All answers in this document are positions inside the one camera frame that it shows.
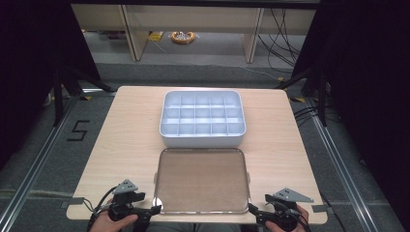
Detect orange cable coil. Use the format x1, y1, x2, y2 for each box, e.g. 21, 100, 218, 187
170, 30, 197, 45

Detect yellow flat object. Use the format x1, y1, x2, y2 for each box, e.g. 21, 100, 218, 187
147, 31, 165, 43

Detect black curtain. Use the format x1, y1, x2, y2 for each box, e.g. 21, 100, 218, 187
0, 0, 102, 170
289, 0, 410, 223

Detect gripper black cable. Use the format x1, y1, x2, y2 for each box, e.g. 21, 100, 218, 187
266, 200, 313, 232
86, 186, 119, 232

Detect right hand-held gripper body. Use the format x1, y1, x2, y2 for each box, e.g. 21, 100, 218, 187
256, 188, 315, 232

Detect black cables by stand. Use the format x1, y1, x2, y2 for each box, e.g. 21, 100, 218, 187
292, 104, 325, 128

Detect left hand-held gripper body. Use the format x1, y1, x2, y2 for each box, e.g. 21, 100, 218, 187
107, 179, 153, 224

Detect aluminium floor rail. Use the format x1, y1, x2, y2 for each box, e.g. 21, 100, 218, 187
0, 94, 82, 232
306, 98, 379, 232

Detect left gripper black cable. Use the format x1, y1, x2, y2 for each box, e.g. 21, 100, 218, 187
86, 186, 119, 232

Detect person's left hand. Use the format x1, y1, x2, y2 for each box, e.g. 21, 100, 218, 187
88, 198, 139, 232

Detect person's grey trousers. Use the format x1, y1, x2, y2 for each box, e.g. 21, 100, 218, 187
150, 221, 244, 232

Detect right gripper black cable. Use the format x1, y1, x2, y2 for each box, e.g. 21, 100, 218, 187
266, 200, 313, 232

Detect person's right hand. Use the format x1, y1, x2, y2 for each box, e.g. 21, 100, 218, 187
264, 204, 311, 232

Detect black metal stand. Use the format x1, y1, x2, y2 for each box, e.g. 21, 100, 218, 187
52, 63, 116, 128
276, 66, 331, 128

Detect pale blue compartment box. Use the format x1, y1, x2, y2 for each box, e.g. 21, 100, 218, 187
159, 90, 248, 149

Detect bundle of black floor cables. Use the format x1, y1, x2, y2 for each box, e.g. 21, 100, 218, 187
256, 7, 308, 75

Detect grey tape piece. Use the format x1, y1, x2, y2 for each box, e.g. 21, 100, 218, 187
310, 204, 334, 214
60, 196, 86, 210

